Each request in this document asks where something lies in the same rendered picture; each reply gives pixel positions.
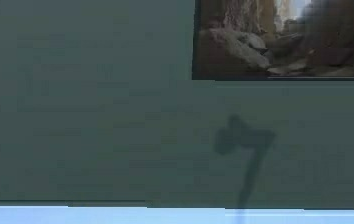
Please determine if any brown framed landscape picture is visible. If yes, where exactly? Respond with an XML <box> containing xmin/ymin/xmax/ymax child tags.
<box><xmin>191</xmin><ymin>0</ymin><xmax>354</xmax><ymax>81</ymax></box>

